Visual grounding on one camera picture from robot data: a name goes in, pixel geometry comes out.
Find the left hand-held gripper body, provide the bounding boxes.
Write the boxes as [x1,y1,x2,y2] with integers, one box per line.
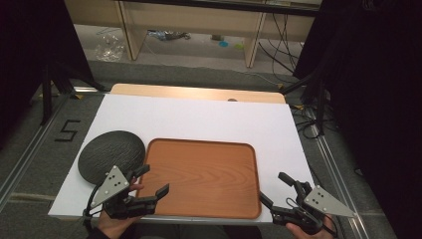
[91,164,158,220]

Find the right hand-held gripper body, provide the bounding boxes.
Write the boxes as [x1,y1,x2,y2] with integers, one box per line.
[271,179,358,235]

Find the black round textured plate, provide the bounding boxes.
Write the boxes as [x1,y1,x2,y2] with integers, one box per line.
[77,129,147,186]

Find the brown wooden tray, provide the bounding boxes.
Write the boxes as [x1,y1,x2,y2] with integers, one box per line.
[135,137,263,220]

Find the person's right hand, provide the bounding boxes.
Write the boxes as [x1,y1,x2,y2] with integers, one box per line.
[285,213,336,239]

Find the person's left hand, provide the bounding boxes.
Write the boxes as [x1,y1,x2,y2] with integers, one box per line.
[97,177,145,239]

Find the white board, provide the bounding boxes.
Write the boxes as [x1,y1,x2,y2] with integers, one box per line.
[48,94,316,224]

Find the black stand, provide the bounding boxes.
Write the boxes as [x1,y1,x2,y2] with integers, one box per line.
[280,71,329,137]
[39,59,107,127]

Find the light wooden table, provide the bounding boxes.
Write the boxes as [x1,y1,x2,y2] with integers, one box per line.
[109,83,287,105]

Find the clear plastic bag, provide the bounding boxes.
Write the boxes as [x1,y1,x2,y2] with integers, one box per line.
[94,32,126,63]

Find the black curtain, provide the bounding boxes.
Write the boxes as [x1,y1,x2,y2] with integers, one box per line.
[293,0,422,239]
[0,0,96,148]

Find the crumpled plastic wrapper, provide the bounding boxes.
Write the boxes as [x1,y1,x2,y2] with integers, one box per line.
[146,29,192,42]

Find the light wooden shelf unit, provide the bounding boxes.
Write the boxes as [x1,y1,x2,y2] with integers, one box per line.
[64,0,323,70]

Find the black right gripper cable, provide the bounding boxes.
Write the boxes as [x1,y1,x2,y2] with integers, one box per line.
[286,197,338,238]

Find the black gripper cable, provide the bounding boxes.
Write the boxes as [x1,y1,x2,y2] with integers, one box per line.
[82,184,103,232]
[286,197,338,238]

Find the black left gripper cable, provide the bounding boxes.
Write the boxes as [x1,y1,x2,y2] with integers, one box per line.
[82,184,103,232]

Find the aluminium floor rail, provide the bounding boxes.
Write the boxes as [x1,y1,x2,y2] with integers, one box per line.
[306,105,370,239]
[0,87,101,211]

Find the black floor cables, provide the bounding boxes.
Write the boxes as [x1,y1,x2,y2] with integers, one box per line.
[290,103,334,140]

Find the black hanging cables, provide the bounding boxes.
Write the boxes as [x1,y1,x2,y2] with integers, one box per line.
[258,12,305,77]

